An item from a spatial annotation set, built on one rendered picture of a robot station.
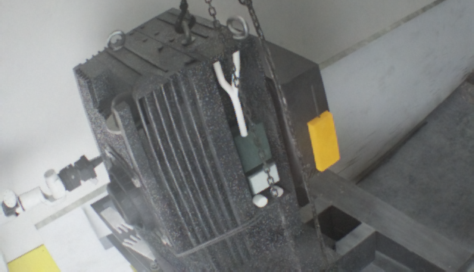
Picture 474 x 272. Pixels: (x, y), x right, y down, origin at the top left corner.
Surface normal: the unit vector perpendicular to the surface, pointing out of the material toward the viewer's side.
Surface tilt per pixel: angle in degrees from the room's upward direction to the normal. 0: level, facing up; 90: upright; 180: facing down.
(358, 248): 90
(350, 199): 0
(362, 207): 0
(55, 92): 90
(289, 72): 0
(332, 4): 90
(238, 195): 90
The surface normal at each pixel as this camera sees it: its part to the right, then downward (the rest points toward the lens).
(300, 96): 0.53, 0.31
